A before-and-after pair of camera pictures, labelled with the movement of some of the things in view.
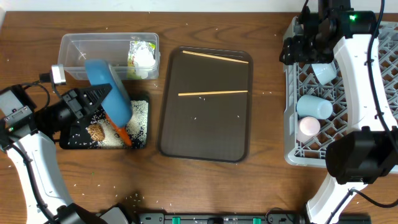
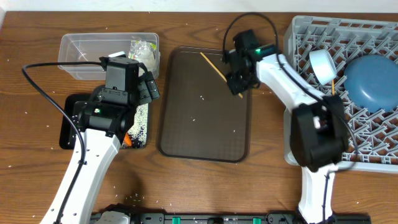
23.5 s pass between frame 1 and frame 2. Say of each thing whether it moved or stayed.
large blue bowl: moved
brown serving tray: stayed
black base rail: stayed
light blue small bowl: stayed
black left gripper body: moved
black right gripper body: moved
